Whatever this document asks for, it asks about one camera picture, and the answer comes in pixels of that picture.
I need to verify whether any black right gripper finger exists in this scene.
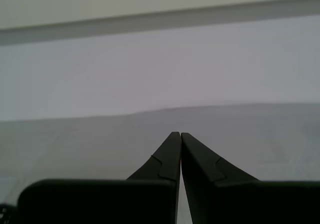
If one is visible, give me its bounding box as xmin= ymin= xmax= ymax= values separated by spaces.
xmin=181 ymin=132 xmax=320 ymax=224
xmin=17 ymin=131 xmax=182 ymax=224

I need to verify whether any grey wall rail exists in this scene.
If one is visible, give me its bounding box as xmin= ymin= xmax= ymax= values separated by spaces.
xmin=0 ymin=0 xmax=320 ymax=46

